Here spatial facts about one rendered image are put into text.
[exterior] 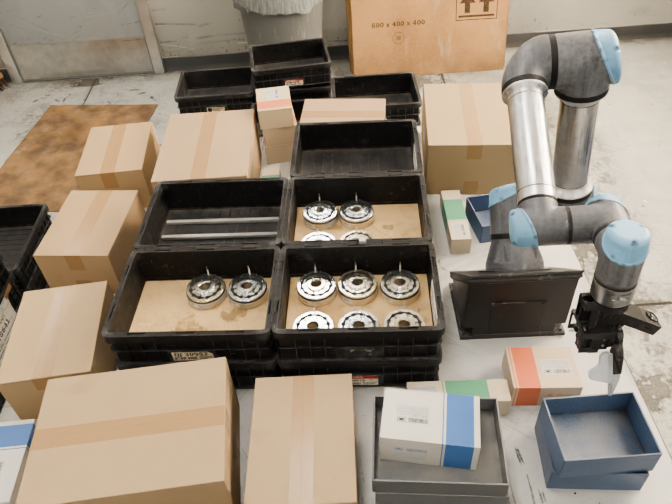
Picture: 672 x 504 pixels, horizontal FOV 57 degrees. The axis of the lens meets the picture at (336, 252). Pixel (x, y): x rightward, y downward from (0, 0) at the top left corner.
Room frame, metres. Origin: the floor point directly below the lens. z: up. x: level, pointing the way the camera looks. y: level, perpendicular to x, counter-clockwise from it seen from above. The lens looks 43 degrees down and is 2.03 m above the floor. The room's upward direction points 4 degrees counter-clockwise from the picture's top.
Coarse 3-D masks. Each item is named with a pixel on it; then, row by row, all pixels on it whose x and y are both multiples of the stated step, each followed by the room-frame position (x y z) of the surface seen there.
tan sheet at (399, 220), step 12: (396, 204) 1.47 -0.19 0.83; (408, 204) 1.46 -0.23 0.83; (300, 216) 1.44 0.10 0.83; (384, 216) 1.41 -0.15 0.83; (396, 216) 1.41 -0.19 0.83; (408, 216) 1.41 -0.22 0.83; (300, 228) 1.39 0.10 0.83; (336, 228) 1.38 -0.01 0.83; (348, 228) 1.37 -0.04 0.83; (372, 228) 1.36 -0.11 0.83; (384, 228) 1.36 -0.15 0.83; (396, 228) 1.36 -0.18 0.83; (408, 228) 1.35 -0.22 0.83; (420, 228) 1.35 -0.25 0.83; (300, 240) 1.34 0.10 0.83
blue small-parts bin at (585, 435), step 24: (552, 408) 0.75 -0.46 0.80; (576, 408) 0.75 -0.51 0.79; (600, 408) 0.75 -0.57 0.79; (624, 408) 0.75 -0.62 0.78; (552, 432) 0.67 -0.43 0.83; (576, 432) 0.70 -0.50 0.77; (600, 432) 0.70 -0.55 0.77; (624, 432) 0.69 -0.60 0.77; (648, 432) 0.66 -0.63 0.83; (552, 456) 0.64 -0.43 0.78; (576, 456) 0.64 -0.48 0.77; (600, 456) 0.64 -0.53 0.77; (624, 456) 0.60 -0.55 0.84; (648, 456) 0.60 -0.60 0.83
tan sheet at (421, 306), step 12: (336, 276) 1.18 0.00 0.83; (420, 276) 1.16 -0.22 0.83; (420, 288) 1.11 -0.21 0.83; (288, 300) 1.10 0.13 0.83; (336, 300) 1.09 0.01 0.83; (384, 300) 1.08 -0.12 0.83; (420, 300) 1.07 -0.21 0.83; (288, 312) 1.06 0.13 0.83; (300, 312) 1.06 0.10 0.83; (324, 312) 1.05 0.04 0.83; (336, 312) 1.05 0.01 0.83; (348, 312) 1.05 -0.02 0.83; (372, 312) 1.04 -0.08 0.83; (384, 312) 1.04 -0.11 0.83; (420, 312) 1.03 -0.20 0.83; (288, 324) 1.02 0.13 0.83; (336, 324) 1.01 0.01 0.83; (432, 324) 0.99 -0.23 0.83
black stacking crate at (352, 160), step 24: (312, 144) 1.79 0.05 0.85; (336, 144) 1.79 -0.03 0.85; (360, 144) 1.78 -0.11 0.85; (384, 144) 1.78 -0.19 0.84; (408, 144) 1.77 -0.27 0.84; (312, 168) 1.69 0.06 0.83; (336, 168) 1.68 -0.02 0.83; (360, 168) 1.67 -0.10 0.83; (384, 168) 1.66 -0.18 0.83; (408, 168) 1.65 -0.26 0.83
